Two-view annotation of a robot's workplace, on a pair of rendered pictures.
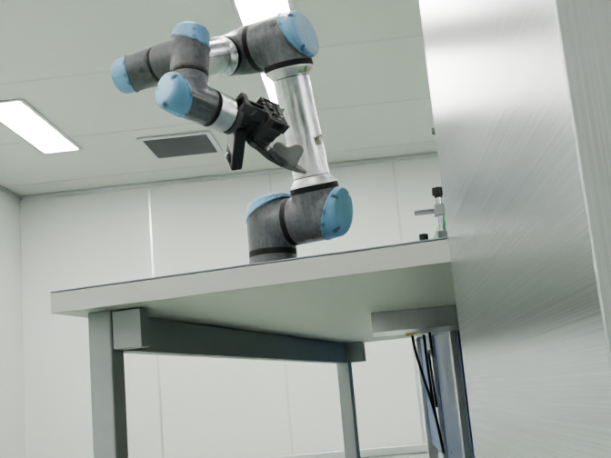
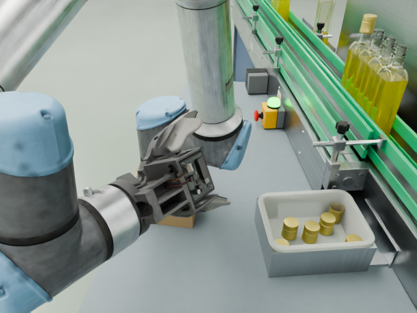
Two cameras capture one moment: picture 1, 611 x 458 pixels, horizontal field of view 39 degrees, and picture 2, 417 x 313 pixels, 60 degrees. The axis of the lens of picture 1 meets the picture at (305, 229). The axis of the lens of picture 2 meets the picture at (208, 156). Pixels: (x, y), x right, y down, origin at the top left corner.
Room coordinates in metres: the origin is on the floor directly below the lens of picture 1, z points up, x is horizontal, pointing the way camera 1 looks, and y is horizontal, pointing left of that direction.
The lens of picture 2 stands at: (1.33, 0.08, 1.42)
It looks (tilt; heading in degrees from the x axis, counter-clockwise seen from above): 36 degrees down; 352
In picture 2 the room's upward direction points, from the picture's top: straight up
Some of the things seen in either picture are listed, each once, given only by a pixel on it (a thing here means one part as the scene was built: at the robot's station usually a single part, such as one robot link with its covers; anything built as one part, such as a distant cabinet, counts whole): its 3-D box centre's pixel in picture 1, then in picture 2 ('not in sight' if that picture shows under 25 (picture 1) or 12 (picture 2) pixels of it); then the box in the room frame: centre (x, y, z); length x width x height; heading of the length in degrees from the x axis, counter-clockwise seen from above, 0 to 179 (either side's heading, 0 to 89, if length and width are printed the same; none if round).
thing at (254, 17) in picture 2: not in sight; (249, 20); (3.03, -0.36, 0.94); 0.07 x 0.04 x 0.13; 86
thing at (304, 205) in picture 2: not in sight; (309, 230); (1.86, -0.23, 0.80); 0.22 x 0.17 x 0.09; 86
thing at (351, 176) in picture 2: not in sight; (345, 177); (1.97, -0.36, 0.85); 0.09 x 0.04 x 0.07; 86
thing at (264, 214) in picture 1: (273, 224); (164, 128); (2.05, 0.08, 0.98); 0.13 x 0.12 x 0.14; 61
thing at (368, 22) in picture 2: not in sight; (368, 23); (2.24, -0.48, 1.14); 0.04 x 0.04 x 0.04
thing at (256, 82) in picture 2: not in sight; (256, 81); (2.68, -0.32, 0.79); 0.08 x 0.08 x 0.08; 86
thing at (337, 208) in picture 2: not in sight; (335, 213); (1.90, -0.32, 0.79); 0.04 x 0.04 x 0.04
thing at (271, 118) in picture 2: not in sight; (271, 115); (2.40, -0.30, 0.79); 0.07 x 0.07 x 0.07; 86
